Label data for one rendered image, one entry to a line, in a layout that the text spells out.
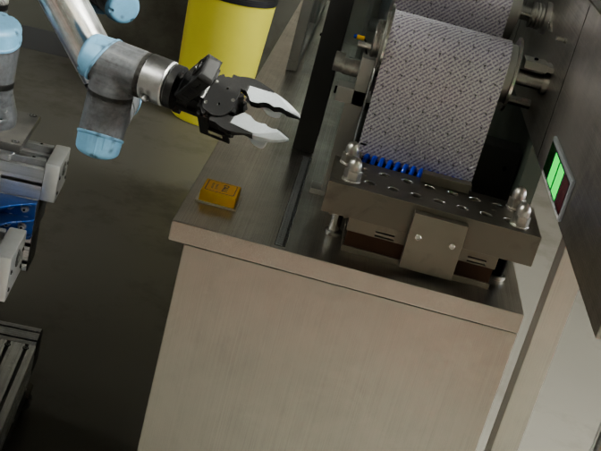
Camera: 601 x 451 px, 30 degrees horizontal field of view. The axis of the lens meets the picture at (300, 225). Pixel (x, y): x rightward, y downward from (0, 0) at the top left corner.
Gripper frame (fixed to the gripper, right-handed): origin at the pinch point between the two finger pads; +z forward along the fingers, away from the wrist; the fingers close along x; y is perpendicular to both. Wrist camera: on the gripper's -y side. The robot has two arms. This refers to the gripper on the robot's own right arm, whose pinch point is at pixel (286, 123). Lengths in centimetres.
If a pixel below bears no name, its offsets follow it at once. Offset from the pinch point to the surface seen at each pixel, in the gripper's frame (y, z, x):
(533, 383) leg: 92, 55, -8
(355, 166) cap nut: 30.9, 7.6, -12.4
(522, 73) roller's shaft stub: 36, 29, -47
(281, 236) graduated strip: 39.4, -0.8, 2.4
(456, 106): 37, 19, -35
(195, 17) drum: 291, -135, -182
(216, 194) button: 41.1, -16.0, -1.4
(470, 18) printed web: 45, 14, -61
